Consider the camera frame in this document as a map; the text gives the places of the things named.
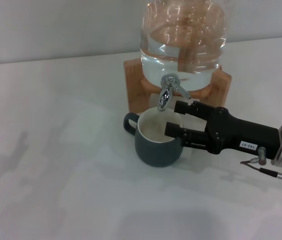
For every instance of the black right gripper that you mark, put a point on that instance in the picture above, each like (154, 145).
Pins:
(235, 135)

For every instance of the dark mug with white interior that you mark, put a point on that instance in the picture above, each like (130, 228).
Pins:
(155, 155)

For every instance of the chrome dispenser faucet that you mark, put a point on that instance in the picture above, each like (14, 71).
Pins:
(164, 97)

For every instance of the light wooden dispenser stand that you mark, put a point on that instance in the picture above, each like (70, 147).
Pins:
(133, 85)

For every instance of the clear glass water dispenser jar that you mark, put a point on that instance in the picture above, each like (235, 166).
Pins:
(185, 37)

